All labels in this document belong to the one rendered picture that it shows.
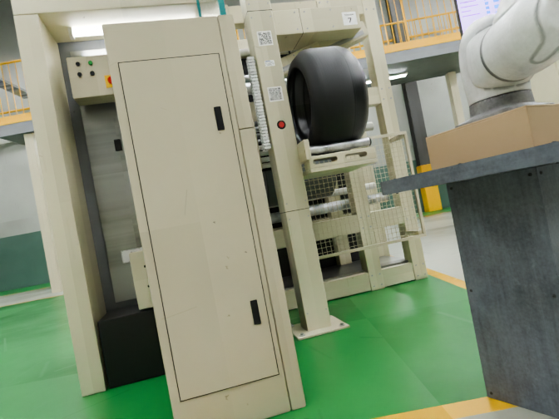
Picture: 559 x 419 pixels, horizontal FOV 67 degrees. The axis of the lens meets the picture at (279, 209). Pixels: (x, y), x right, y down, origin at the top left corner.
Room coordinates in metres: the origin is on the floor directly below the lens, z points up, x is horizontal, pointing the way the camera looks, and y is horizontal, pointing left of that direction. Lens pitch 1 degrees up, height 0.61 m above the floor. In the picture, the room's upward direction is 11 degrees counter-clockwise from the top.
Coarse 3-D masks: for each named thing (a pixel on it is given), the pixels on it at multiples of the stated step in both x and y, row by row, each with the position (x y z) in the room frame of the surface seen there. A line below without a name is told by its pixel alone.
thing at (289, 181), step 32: (256, 0) 2.12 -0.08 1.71; (256, 32) 2.11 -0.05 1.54; (256, 64) 2.12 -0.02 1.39; (288, 128) 2.13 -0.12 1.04; (288, 160) 2.12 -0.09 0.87; (288, 192) 2.12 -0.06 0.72; (288, 224) 2.11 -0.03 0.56; (288, 256) 2.22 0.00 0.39; (320, 288) 2.13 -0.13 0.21; (320, 320) 2.13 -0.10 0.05
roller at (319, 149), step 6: (360, 138) 2.15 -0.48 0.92; (366, 138) 2.15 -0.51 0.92; (324, 144) 2.10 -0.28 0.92; (330, 144) 2.10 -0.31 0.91; (336, 144) 2.10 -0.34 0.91; (342, 144) 2.11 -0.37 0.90; (348, 144) 2.12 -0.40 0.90; (354, 144) 2.12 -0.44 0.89; (360, 144) 2.13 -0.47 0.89; (366, 144) 2.14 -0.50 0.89; (312, 150) 2.07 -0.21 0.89; (318, 150) 2.08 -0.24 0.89; (324, 150) 2.09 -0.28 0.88; (330, 150) 2.10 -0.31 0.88; (336, 150) 2.12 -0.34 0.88
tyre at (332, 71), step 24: (312, 48) 2.13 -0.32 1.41; (336, 48) 2.11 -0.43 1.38; (288, 72) 2.33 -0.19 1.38; (312, 72) 2.01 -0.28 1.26; (336, 72) 2.00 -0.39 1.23; (360, 72) 2.03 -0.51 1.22; (288, 96) 2.40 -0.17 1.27; (312, 96) 2.02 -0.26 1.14; (336, 96) 1.99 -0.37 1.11; (360, 96) 2.02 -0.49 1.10; (312, 120) 2.08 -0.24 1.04; (336, 120) 2.03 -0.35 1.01; (360, 120) 2.07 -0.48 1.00; (312, 144) 2.16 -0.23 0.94
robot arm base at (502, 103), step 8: (496, 96) 1.08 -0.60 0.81; (504, 96) 1.07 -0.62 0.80; (512, 96) 1.06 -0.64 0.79; (520, 96) 1.06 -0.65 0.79; (528, 96) 1.07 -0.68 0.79; (480, 104) 1.11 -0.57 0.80; (488, 104) 1.09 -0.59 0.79; (496, 104) 1.08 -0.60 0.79; (504, 104) 1.07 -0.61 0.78; (512, 104) 1.06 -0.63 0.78; (520, 104) 1.06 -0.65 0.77; (528, 104) 1.06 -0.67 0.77; (536, 104) 1.07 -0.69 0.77; (472, 112) 1.14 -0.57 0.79; (480, 112) 1.11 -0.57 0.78; (488, 112) 1.09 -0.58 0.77; (496, 112) 1.06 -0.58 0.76; (472, 120) 1.13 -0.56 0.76
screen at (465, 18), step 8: (456, 0) 5.17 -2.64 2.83; (464, 0) 5.17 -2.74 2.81; (472, 0) 5.17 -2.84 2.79; (480, 0) 5.17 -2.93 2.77; (488, 0) 5.17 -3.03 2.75; (496, 0) 5.17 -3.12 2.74; (456, 8) 5.20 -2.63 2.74; (464, 8) 5.17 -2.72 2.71; (472, 8) 5.17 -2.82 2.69; (480, 8) 5.17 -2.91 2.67; (488, 8) 5.17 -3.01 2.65; (496, 8) 5.17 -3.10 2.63; (464, 16) 5.17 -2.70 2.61; (472, 16) 5.17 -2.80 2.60; (480, 16) 5.17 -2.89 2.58; (464, 24) 5.17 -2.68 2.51
